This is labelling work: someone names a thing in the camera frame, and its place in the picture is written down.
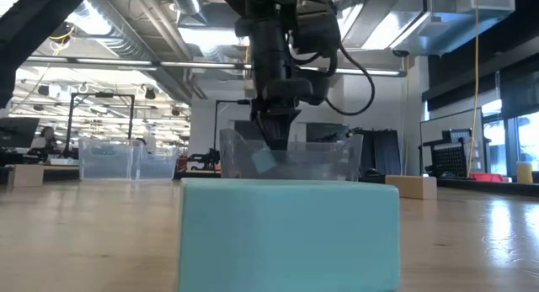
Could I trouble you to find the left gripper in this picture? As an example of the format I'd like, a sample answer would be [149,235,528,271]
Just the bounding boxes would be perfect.
[251,35,315,151]

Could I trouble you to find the teal cube block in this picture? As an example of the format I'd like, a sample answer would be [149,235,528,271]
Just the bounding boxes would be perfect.
[251,148,279,175]

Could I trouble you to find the teal rectangular block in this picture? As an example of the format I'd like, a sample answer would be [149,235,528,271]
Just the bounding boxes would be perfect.
[177,178,401,292]

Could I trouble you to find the wooden block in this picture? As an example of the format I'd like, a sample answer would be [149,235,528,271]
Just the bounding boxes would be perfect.
[384,175,438,201]
[7,164,45,188]

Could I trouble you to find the gray translucent plastic bin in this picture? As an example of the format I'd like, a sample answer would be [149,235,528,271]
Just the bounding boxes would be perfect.
[218,127,364,183]

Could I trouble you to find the long ceiling light bar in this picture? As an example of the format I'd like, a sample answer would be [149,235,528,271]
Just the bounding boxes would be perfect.
[24,55,408,78]

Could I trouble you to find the black cabinet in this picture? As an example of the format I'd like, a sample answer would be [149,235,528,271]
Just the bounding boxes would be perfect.
[360,128,402,178]

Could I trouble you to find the clear plastic bin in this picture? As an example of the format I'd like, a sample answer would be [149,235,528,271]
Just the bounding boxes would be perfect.
[78,137,181,183]

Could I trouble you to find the white partition board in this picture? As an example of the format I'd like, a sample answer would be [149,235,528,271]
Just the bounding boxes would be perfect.
[419,107,484,175]

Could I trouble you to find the black pegboard cart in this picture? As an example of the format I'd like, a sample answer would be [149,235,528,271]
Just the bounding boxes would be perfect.
[419,128,483,182]

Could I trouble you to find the red box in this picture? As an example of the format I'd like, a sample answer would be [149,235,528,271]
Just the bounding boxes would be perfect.
[469,172,506,183]

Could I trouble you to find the person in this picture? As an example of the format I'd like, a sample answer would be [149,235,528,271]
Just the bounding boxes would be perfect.
[27,125,59,152]

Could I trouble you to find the yellow container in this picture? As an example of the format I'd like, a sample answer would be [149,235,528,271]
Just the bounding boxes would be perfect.
[516,161,534,185]

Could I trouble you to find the black computer monitor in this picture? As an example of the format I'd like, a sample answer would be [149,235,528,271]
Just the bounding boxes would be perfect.
[0,116,40,149]

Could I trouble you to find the black gantry frame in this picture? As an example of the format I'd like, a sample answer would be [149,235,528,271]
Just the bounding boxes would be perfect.
[64,91,136,159]
[214,98,253,150]

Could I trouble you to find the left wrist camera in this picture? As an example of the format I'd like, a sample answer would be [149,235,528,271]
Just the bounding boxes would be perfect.
[292,5,343,68]

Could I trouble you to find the round silver air duct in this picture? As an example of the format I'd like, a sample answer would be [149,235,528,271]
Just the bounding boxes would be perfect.
[170,0,210,24]

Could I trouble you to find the black ceiling dome camera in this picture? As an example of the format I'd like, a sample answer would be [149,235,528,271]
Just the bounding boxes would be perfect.
[48,21,77,44]

